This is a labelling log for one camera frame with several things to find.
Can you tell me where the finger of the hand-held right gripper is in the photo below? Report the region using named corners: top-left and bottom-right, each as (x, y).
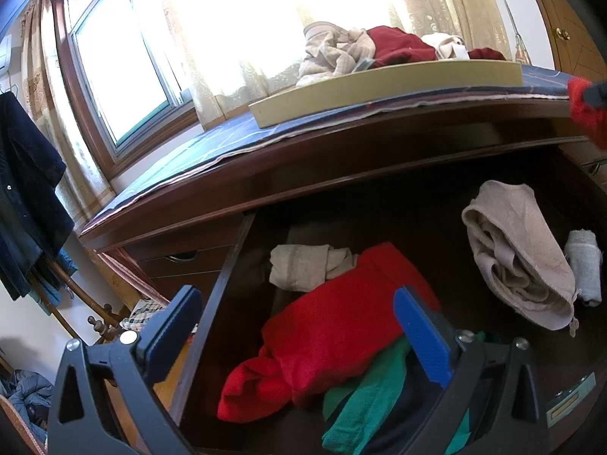
top-left (582, 80), bottom-right (607, 107)

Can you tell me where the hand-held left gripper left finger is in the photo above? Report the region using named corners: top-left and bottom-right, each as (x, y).
top-left (46, 284), bottom-right (204, 455)

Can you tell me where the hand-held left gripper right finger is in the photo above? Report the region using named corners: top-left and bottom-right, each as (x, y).
top-left (393, 284), bottom-right (551, 455)

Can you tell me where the orange-red underwear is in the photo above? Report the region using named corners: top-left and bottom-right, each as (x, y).
top-left (566, 77), bottom-right (607, 151)

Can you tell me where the black underwear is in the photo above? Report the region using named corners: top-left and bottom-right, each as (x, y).
top-left (365, 365), bottom-right (451, 455)

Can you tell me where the green underwear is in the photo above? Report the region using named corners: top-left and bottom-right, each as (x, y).
top-left (321, 332), bottom-right (487, 455)

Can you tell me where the bright red underwear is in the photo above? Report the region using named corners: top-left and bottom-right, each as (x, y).
top-left (217, 242), bottom-right (442, 424)

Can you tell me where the dark wooden drawer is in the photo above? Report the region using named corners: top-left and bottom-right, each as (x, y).
top-left (168, 142), bottom-right (607, 455)

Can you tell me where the small dark red underwear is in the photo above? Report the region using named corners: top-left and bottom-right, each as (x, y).
top-left (467, 47), bottom-right (507, 62)

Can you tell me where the large beige underwear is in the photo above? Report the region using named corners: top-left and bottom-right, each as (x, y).
top-left (461, 180), bottom-right (580, 337)

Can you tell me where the grey-beige underwear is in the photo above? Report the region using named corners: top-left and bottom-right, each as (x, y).
top-left (269, 243), bottom-right (360, 293)

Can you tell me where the white textured underwear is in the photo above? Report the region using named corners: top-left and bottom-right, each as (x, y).
top-left (421, 33), bottom-right (471, 61)

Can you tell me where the small grey underwear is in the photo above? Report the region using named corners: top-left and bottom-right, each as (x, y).
top-left (564, 229), bottom-right (604, 307)

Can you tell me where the maroon underwear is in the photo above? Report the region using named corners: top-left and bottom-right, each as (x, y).
top-left (364, 25), bottom-right (437, 70)

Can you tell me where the shallow yellow tray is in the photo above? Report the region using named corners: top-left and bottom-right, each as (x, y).
top-left (249, 59), bottom-right (522, 129)

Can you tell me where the cream underwear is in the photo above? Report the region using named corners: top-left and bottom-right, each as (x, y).
top-left (297, 21), bottom-right (377, 88)

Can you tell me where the teal drawer label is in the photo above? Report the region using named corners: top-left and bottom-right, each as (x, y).
top-left (545, 372), bottom-right (597, 431)

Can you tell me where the black and white checked cloth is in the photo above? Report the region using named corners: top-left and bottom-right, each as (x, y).
top-left (120, 298), bottom-right (172, 333)

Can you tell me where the brown wooden door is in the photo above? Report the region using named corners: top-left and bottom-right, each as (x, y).
top-left (517, 0), bottom-right (607, 92)

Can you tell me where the wooden coat rack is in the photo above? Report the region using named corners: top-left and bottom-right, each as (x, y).
top-left (0, 83), bottom-right (130, 348)

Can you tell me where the teal hanging garment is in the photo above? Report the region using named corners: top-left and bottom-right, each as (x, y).
top-left (31, 246), bottom-right (79, 317)

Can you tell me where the grey-blue padded jacket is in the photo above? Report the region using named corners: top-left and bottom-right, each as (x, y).
top-left (0, 369), bottom-right (54, 439)

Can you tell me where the dark wooden dresser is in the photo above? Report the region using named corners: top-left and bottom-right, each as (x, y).
top-left (78, 97), bottom-right (607, 455)

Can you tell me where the blue checked tablecloth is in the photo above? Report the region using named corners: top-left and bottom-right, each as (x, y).
top-left (88, 64), bottom-right (577, 228)

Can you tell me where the dark hanging jacket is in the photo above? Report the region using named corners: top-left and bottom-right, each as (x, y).
top-left (0, 90), bottom-right (75, 302)

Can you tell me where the narrow cream side curtain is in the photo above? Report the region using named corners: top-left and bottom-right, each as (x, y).
top-left (19, 0), bottom-right (117, 221)

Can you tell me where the wooden framed window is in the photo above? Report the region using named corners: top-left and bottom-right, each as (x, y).
top-left (52, 0), bottom-right (201, 172)

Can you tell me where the cream patterned curtain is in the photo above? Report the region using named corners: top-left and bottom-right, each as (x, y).
top-left (156, 0), bottom-right (519, 130)

